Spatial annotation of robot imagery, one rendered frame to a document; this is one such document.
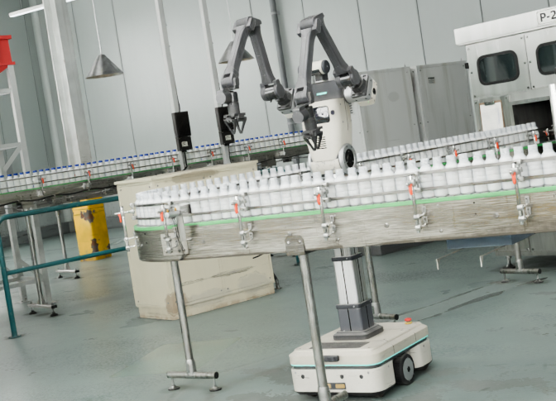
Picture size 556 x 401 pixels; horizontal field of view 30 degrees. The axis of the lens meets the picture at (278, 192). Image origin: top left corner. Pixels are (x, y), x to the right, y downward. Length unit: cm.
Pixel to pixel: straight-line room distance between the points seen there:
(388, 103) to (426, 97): 58
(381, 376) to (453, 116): 669
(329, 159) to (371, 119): 539
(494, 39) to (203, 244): 407
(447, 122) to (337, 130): 624
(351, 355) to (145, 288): 395
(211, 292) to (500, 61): 302
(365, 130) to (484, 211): 637
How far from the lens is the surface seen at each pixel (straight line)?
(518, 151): 424
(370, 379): 515
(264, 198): 482
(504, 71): 839
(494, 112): 847
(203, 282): 872
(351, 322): 541
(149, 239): 528
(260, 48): 536
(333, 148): 528
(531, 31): 823
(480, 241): 469
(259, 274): 906
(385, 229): 449
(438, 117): 1138
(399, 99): 1097
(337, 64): 510
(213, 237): 499
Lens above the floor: 135
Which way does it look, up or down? 3 degrees down
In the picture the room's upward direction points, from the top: 9 degrees counter-clockwise
